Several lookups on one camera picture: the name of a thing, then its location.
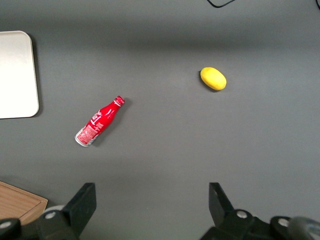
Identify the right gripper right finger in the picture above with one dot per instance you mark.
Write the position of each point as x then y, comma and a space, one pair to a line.
220, 207

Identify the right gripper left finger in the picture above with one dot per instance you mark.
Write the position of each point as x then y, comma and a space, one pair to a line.
82, 205

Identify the beige rectangular tray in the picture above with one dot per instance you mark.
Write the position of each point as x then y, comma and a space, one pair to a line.
15, 75

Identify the wooden drawer cabinet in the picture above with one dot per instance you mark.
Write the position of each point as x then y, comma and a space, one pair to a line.
17, 202

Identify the red cola bottle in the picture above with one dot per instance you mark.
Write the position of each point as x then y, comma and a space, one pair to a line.
100, 120

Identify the yellow lemon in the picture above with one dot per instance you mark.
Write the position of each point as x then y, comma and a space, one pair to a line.
213, 78

